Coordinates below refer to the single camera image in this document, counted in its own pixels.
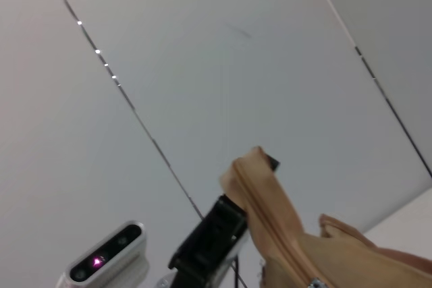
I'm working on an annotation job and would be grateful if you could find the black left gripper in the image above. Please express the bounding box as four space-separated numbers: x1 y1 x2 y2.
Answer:
168 193 250 288

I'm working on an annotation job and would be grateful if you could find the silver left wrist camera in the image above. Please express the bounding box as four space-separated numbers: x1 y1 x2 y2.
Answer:
55 221 149 288

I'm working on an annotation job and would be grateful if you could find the khaki canvas food bag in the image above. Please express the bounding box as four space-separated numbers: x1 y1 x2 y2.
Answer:
219 146 432 288

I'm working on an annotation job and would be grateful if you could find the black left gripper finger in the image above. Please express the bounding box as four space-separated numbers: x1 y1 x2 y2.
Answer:
265 152 281 172

